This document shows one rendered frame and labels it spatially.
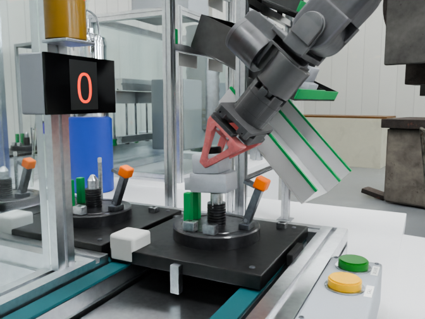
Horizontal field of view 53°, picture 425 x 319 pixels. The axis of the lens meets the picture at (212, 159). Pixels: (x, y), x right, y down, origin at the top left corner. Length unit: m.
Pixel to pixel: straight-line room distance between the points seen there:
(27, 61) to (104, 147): 1.05
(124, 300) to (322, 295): 0.26
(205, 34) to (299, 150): 0.33
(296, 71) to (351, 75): 10.98
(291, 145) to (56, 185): 0.56
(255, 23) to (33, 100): 0.32
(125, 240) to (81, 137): 0.95
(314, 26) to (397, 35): 4.40
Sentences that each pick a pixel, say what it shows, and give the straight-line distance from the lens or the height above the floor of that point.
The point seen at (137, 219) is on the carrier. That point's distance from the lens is 0.81.
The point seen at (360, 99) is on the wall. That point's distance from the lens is 11.49.
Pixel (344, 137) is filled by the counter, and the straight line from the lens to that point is 8.30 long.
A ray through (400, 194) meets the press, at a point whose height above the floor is 0.14.
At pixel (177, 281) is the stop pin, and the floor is 0.95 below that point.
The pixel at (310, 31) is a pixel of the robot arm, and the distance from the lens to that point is 0.58.
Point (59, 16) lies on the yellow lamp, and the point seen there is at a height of 1.28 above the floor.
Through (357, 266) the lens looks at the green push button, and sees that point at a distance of 0.61.
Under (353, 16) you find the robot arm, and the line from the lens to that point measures 0.59.
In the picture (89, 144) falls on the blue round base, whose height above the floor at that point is 1.04.
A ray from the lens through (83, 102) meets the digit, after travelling 0.56.
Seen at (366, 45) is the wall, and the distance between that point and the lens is 11.55.
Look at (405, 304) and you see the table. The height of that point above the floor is 0.86.
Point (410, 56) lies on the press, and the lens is 4.89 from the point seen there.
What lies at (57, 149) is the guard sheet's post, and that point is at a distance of 0.59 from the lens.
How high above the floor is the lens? 1.18
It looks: 8 degrees down
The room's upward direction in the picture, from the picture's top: straight up
